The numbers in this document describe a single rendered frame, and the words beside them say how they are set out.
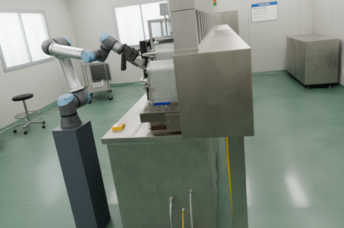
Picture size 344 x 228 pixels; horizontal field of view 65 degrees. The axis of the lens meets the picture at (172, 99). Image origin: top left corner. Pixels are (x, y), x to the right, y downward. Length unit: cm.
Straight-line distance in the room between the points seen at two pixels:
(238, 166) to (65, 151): 140
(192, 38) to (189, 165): 98
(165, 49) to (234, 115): 117
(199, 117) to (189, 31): 29
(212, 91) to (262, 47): 652
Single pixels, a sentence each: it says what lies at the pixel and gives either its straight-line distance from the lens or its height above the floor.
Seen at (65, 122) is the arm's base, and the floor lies 95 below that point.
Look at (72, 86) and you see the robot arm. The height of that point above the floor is 117.
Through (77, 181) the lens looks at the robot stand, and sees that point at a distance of 225.
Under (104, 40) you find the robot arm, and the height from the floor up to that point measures 148.
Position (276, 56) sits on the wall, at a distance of 749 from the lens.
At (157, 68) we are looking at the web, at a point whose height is 127.
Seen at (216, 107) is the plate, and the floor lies 125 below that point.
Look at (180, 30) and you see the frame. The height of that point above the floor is 152.
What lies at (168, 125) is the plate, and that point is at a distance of 166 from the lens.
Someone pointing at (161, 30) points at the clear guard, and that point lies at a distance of 282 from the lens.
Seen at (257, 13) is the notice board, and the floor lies 154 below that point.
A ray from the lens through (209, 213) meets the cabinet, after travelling 189.
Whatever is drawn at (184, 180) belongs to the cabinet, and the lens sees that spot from 177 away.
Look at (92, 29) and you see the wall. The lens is 808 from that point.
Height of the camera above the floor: 154
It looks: 15 degrees down
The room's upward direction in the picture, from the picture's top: 7 degrees counter-clockwise
